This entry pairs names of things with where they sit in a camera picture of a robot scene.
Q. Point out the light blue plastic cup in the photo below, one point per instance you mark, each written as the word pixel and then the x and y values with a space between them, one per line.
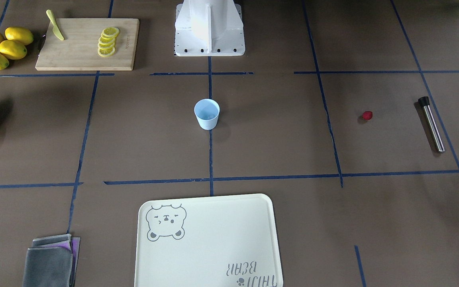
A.
pixel 207 113

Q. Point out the cream bear serving tray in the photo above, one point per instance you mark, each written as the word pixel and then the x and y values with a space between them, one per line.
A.
pixel 219 241

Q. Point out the red strawberry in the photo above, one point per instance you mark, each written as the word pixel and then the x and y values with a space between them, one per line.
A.
pixel 367 115

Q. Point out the lemon slice stack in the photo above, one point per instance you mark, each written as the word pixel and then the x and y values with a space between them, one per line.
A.
pixel 106 46

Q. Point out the steel muddler rod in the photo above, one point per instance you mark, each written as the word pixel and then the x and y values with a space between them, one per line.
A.
pixel 424 103

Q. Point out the folded grey cloth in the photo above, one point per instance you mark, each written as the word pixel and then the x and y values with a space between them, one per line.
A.
pixel 52 261

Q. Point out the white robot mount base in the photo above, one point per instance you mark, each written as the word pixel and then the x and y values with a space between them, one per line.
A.
pixel 209 28

